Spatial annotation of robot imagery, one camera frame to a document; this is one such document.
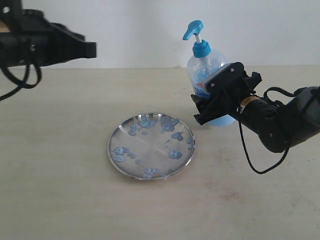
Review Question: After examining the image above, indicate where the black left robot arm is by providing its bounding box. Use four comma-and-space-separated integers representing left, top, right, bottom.
0, 0, 97, 67

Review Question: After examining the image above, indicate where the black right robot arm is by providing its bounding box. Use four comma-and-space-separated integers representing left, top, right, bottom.
191, 62, 320, 153

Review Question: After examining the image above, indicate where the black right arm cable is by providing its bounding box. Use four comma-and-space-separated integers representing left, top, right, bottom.
238, 86, 320, 175

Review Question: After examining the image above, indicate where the round steel plate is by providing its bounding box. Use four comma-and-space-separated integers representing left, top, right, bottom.
107, 112, 196, 181

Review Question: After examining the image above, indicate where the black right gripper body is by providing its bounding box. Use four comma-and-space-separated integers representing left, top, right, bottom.
210, 71, 262, 119

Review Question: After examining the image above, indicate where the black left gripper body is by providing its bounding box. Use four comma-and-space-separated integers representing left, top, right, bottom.
45, 22, 87, 63

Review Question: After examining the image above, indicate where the blue pump lotion bottle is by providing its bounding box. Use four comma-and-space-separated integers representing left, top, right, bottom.
182, 20, 237, 128

